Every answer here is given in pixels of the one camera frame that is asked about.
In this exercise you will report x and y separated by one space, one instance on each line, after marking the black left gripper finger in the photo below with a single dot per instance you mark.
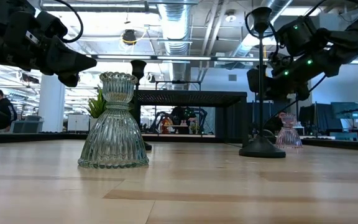
70 67
70 54

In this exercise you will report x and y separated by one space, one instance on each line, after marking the pink ribbed glass candle holder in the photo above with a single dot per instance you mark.
288 137

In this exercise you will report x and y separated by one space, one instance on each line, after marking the tall black candlestick holder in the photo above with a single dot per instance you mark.
261 146

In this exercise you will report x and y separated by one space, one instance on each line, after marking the short black candlestick holder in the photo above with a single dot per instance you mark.
138 68

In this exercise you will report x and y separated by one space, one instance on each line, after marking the clear ribbed glass candle holder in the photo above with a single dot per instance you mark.
113 133

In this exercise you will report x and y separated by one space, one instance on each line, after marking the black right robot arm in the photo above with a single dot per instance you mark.
353 31

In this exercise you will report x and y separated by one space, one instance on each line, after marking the white room column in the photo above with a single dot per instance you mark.
52 102

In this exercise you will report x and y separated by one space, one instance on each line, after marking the small green potted plant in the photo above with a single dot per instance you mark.
97 107

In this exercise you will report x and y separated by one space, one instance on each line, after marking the white cabinet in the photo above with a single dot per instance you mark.
78 122

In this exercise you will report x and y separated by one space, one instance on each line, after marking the round black ceiling device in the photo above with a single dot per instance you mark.
129 36

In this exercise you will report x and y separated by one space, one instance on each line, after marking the background computer monitor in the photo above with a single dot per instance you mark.
346 110

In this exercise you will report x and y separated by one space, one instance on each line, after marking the grey storage bin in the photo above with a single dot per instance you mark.
26 126

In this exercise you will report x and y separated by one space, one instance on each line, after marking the person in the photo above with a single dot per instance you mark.
3 110

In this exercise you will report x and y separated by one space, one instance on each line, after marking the black perforated metal shelf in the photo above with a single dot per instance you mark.
191 98

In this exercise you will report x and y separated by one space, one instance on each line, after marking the long ceiling light bar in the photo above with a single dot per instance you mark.
182 58

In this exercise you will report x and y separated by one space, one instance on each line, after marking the black table frame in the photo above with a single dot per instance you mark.
42 137

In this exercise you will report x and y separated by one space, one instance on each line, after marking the silver ceiling air duct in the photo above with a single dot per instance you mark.
176 25

